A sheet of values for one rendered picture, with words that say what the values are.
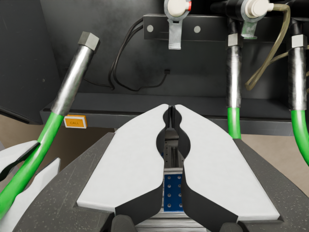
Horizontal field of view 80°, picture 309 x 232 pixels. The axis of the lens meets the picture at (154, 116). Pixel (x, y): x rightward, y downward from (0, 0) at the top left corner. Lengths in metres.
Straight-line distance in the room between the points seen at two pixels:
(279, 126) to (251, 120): 0.07
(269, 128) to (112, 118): 0.37
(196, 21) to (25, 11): 0.36
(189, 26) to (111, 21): 0.23
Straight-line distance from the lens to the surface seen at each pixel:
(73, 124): 0.48
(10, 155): 0.21
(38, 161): 0.22
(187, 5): 0.22
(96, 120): 0.47
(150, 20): 0.34
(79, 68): 0.22
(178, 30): 0.23
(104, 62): 0.53
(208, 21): 0.35
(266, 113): 0.53
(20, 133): 2.13
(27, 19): 0.53
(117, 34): 0.51
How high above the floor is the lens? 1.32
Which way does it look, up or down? 60 degrees down
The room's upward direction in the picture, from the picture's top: 173 degrees counter-clockwise
